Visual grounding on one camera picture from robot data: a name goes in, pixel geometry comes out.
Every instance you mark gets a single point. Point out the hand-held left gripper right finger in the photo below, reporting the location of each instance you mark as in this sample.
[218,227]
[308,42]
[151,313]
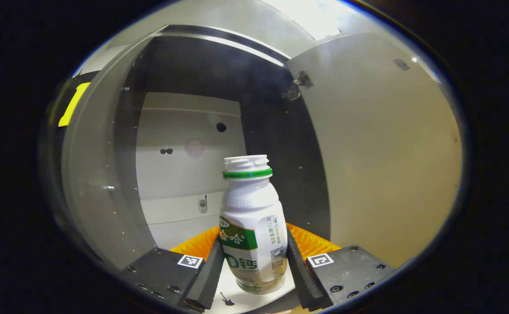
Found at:
[300,279]

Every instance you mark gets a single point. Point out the black backdrop cloth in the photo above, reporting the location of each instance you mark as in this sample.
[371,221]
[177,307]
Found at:
[73,104]

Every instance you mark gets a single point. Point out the white bottle green label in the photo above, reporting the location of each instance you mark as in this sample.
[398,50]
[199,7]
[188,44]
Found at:
[250,205]

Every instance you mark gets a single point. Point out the long ceiling light panel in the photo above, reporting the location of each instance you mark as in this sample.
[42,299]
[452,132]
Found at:
[306,17]

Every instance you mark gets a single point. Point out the metal door hinge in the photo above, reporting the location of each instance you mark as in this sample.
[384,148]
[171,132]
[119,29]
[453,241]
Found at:
[298,85]

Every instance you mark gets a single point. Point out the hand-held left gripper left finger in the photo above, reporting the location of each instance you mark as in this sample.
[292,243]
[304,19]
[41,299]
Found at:
[210,279]

